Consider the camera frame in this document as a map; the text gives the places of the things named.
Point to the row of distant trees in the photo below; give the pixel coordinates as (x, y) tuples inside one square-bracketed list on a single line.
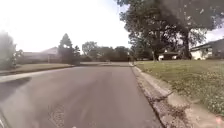
[(103, 53)]

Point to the grey asphalt road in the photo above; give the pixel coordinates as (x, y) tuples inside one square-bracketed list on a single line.
[(86, 93)]

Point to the dark conifer tree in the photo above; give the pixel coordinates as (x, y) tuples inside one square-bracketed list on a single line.
[(66, 50)]

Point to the pale concrete kerb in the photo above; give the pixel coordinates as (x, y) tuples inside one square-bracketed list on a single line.
[(20, 76), (160, 88)]

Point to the small low building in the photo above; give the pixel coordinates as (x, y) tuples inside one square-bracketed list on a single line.
[(168, 55)]

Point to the big dark shade tree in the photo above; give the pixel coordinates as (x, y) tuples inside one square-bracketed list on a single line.
[(160, 23)]

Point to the low pale house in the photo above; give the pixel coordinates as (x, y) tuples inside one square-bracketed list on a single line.
[(40, 56)]

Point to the grass verge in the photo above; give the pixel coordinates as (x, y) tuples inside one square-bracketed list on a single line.
[(36, 67)]

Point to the grass lawn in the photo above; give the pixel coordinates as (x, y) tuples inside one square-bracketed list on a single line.
[(190, 78)]

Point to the white house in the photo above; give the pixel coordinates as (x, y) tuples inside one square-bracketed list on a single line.
[(203, 51)]

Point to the hazy green bush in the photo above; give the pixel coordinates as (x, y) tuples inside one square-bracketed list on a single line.
[(6, 50)]

